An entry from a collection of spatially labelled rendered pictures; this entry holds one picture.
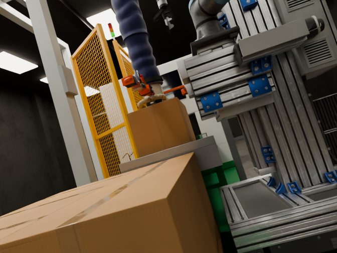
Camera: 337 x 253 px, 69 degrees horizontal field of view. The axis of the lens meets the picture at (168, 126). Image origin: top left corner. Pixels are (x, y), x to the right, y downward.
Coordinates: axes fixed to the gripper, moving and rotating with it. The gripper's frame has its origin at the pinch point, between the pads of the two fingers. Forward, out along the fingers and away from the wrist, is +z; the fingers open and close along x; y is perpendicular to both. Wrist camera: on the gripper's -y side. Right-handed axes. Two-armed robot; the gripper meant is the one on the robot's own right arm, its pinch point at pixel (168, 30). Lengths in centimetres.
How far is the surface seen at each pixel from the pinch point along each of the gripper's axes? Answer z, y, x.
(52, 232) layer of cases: 98, -31, -151
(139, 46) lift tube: 3.6, -27.2, 2.2
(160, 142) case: 85, -30, -18
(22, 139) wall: -72, -555, 526
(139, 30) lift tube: -9.8, -22.7, 2.6
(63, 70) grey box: -19, -116, 43
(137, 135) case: 75, -45, -18
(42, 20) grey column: -78, -125, 43
